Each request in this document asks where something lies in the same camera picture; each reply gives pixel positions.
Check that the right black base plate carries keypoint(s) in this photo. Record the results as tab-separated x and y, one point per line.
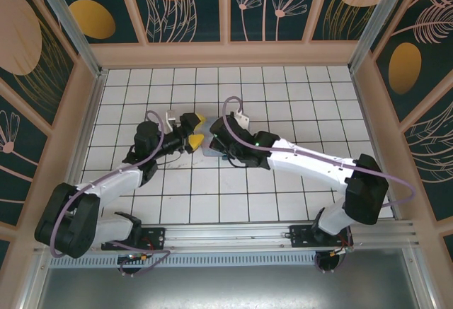
301	236

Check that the aluminium frame post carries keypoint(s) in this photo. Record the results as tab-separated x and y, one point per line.
377	22
67	26

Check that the blue cartoon tin box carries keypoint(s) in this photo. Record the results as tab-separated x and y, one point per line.
206	150

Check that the grey aluminium side rail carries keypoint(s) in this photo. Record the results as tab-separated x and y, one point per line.
91	111

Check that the grey sheet metal panel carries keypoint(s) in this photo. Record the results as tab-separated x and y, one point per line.
226	287

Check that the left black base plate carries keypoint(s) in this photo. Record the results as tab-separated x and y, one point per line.
155	236

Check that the left black-and-white robot arm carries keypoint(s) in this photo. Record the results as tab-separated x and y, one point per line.
117	181

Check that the right black-and-white robot arm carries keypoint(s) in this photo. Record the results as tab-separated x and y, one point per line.
308	160

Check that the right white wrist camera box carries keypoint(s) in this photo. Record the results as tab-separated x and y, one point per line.
244	121

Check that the aluminium mounting rail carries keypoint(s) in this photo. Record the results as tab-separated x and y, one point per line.
226	234

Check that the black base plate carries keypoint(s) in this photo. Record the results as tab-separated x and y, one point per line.
301	236
155	236

